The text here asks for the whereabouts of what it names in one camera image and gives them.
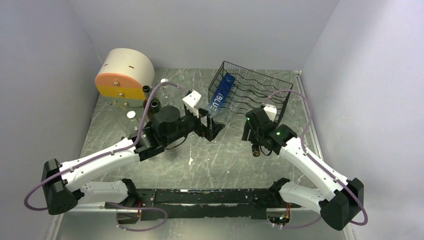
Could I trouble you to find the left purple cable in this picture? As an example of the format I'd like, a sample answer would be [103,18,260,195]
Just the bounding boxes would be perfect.
[23,81,188,212]

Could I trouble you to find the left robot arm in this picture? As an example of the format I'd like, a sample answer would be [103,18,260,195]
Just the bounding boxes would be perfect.
[42,105,225,215]

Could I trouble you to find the black wire wine rack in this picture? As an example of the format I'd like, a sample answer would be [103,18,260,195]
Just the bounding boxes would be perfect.
[208,61,293,122]

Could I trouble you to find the cream and orange cylinder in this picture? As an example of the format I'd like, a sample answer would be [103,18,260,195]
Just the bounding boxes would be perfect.
[94,48,155,101]

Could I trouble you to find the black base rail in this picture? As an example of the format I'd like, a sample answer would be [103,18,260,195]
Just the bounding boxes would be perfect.
[116,188,298,225]

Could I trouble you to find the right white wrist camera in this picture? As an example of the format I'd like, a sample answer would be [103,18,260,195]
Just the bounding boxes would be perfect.
[263,103,277,122]

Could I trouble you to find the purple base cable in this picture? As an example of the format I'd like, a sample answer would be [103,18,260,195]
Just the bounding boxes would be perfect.
[115,205,169,232]

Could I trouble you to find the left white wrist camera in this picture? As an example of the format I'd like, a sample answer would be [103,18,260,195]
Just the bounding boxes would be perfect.
[182,90,202,118]

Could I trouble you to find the dark green wine bottle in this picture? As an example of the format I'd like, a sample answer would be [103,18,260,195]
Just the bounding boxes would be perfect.
[147,98,162,119]

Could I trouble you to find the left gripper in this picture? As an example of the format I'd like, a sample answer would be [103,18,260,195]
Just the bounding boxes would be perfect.
[164,106,225,145]

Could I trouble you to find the dark bottle black neck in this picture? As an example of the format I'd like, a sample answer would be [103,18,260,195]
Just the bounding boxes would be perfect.
[142,85,151,96]

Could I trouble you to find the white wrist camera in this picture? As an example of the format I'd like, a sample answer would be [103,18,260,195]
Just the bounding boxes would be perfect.
[182,90,202,118]
[263,103,277,122]

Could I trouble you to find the blue square bottle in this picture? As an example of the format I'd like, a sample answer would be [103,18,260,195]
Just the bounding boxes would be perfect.
[207,73,236,116]

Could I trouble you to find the clear bottle white cap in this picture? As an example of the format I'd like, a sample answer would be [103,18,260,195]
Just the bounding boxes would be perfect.
[125,110,140,128]

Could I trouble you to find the clear bottle gold cap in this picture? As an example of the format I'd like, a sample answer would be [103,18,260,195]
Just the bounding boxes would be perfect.
[251,143,263,158]

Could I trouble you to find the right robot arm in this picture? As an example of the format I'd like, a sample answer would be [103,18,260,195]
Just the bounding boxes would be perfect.
[242,105,364,231]

